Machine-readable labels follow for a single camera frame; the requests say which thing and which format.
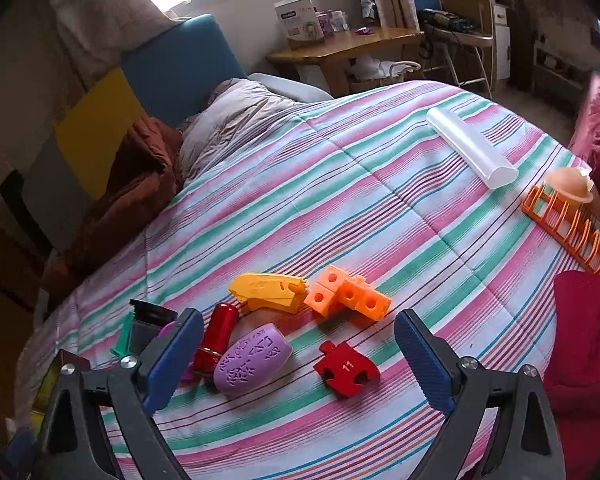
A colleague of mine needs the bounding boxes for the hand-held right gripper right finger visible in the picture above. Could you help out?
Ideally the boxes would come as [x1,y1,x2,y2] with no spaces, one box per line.
[393,308,567,480]

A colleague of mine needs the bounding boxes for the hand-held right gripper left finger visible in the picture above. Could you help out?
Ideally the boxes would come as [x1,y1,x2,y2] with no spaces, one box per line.
[39,307,206,480]

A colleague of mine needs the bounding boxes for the purple perforated oval case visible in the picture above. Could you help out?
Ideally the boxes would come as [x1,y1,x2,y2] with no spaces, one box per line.
[212,324,293,398]

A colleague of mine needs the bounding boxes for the green and black toy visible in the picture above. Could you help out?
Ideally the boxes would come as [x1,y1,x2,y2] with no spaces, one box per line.
[129,299,178,356]

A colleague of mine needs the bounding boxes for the green plastic piece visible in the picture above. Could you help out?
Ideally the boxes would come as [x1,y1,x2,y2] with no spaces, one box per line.
[110,311,137,359]

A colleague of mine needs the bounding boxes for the red glossy cylindrical case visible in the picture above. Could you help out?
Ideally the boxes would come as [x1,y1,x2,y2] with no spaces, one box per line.
[192,302,241,376]

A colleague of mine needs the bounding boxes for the red puzzle piece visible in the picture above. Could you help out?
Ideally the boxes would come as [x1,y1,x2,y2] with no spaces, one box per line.
[314,341,381,398]

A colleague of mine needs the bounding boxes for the orange linked building blocks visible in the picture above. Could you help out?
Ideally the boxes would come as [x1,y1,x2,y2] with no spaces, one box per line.
[304,265,393,322]

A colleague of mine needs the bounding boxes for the yellow plastic toy part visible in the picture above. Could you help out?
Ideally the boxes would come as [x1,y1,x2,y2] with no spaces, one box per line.
[228,272,308,315]

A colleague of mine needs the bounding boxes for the red cloth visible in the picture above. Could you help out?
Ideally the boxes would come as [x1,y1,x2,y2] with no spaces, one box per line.
[542,270,600,416]

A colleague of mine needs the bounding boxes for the brown quilted blanket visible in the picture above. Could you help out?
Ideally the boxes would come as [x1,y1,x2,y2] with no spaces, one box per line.
[42,117,186,311]

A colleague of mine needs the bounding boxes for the orange plastic rack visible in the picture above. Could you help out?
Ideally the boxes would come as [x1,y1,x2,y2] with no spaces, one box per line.
[520,184,600,276]

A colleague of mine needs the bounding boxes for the striped blanket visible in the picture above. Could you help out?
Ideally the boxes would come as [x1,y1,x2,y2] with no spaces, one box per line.
[15,80,600,480]

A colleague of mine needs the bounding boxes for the translucent white plastic tube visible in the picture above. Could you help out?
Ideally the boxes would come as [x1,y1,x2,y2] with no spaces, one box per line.
[426,106,520,190]

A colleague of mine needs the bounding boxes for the peach round plastic dome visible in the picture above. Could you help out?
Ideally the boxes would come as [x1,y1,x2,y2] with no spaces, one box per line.
[544,167,595,204]

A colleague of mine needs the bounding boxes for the grey duvet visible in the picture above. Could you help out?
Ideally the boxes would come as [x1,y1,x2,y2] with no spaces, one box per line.
[177,72,333,186]

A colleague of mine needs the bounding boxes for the white plastic bag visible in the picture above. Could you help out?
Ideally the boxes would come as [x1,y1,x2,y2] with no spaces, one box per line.
[350,57,421,83]

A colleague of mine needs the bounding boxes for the blue headboard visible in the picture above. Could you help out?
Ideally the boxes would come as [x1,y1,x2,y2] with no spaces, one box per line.
[120,14,248,128]

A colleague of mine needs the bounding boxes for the wooden side table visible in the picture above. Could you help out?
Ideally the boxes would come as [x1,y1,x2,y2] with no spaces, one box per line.
[266,27,426,98]

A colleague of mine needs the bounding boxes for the folding chair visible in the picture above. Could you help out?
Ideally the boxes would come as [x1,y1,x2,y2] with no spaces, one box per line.
[412,0,496,98]

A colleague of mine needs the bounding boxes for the white cardboard box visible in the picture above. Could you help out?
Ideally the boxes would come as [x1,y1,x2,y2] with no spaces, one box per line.
[273,0,326,51]

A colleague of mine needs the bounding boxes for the beige fuzzy cloth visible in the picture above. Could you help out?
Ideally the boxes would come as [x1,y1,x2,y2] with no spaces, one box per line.
[42,0,181,86]

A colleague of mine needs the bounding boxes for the yellow wall panel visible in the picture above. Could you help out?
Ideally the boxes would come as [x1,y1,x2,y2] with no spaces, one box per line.
[54,67,146,201]

